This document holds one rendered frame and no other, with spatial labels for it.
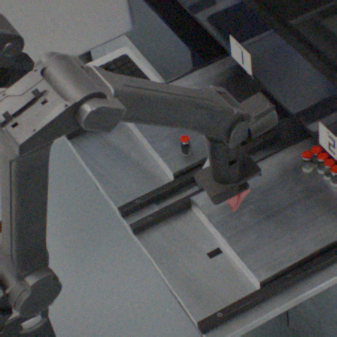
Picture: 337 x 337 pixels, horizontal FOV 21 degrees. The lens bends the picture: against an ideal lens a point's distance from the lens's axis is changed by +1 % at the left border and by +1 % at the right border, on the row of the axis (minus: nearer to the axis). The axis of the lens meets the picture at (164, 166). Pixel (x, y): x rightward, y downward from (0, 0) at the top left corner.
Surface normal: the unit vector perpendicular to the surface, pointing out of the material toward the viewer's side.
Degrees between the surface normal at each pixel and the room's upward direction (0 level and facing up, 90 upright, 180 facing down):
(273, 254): 0
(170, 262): 0
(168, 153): 0
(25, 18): 90
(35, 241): 103
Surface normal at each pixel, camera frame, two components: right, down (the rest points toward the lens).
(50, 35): 0.50, 0.58
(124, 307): -0.14, -0.68
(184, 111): 0.64, 0.62
